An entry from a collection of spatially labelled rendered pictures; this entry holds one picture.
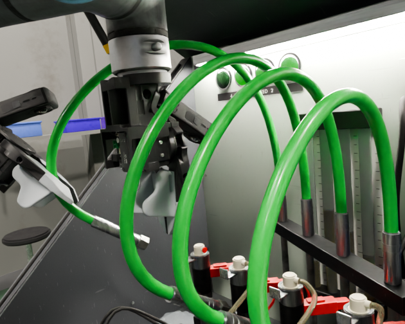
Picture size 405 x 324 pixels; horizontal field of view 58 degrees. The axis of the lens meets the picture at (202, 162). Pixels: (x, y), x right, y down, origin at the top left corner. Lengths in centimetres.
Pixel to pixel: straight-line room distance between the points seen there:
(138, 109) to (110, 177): 36
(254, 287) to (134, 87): 28
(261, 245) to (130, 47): 29
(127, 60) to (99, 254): 48
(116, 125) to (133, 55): 8
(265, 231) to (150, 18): 30
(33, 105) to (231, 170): 47
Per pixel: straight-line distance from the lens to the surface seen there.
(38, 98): 59
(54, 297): 81
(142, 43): 45
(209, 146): 32
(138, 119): 45
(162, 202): 47
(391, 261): 46
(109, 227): 59
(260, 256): 26
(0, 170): 58
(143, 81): 45
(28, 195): 57
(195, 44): 61
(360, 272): 50
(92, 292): 84
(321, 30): 68
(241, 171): 85
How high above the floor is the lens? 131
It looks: 8 degrees down
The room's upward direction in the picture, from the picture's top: 5 degrees counter-clockwise
